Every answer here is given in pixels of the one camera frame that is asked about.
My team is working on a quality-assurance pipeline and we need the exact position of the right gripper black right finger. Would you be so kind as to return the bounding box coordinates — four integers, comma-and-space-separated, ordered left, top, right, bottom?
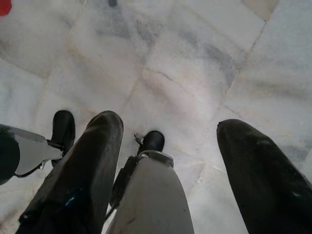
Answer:
216, 118, 312, 234

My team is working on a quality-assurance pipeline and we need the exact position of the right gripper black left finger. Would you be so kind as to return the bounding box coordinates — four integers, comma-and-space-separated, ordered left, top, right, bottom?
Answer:
17, 110, 124, 234

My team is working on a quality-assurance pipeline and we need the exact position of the robot right leg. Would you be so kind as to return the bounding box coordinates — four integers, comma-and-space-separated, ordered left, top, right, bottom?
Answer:
107, 130, 195, 234

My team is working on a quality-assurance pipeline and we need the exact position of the red plastic stool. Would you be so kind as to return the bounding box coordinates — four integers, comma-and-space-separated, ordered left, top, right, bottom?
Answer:
0, 0, 13, 17

